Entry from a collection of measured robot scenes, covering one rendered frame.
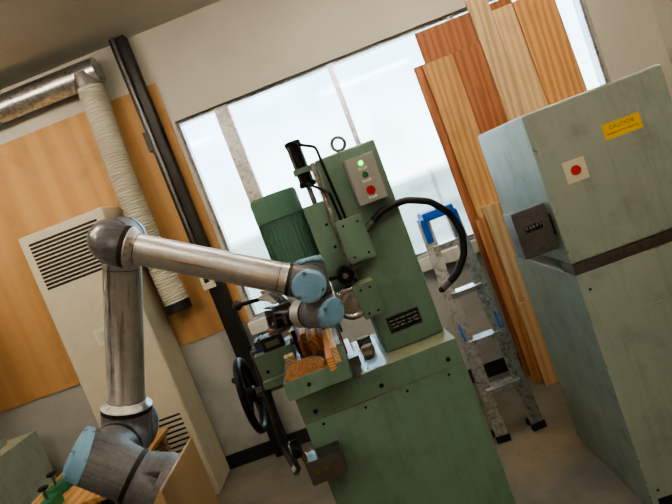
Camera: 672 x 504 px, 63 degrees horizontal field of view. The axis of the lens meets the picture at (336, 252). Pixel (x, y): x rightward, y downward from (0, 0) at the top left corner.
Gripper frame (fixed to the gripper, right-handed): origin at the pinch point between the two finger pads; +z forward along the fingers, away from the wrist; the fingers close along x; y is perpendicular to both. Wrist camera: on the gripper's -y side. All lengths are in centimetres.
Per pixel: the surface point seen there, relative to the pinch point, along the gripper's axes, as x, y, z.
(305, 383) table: 20.7, 7.8, -22.1
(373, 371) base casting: 26.2, -16.8, -27.2
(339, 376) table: 21.2, -0.3, -29.0
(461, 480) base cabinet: 71, -32, -41
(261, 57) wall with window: -125, -109, 101
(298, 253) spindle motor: -17.0, -13.9, -7.0
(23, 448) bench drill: 67, 43, 215
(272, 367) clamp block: 19.5, 1.6, 2.8
